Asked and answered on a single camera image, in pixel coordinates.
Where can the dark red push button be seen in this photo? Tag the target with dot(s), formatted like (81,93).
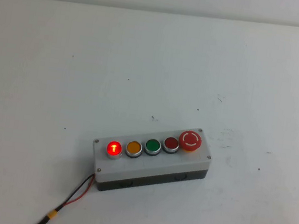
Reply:
(171,143)

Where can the red mushroom emergency stop button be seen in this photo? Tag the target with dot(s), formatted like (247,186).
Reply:
(189,140)

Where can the green push button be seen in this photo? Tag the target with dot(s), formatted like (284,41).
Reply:
(152,145)

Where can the grey black button control box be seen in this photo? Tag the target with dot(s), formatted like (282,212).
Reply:
(158,164)

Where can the red indicator lamp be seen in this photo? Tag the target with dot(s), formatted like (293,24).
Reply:
(114,148)

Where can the yellow push button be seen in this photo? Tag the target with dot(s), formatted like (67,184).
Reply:
(134,147)

